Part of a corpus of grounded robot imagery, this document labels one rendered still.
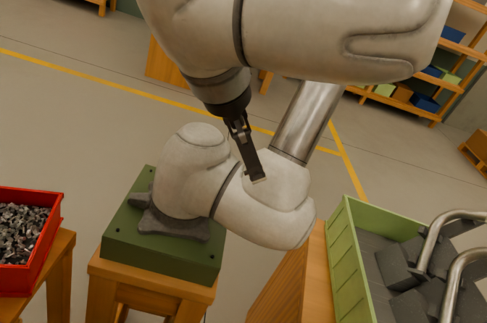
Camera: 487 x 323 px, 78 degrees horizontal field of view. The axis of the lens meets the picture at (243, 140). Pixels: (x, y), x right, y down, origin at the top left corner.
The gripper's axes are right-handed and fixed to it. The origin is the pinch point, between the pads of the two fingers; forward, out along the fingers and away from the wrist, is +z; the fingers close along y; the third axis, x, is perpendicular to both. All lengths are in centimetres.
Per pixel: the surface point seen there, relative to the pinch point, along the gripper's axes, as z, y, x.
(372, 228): 73, -10, -34
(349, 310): 46, -32, -10
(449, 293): 48, -36, -37
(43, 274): 15, -4, 56
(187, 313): 36, -20, 31
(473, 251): 45, -29, -48
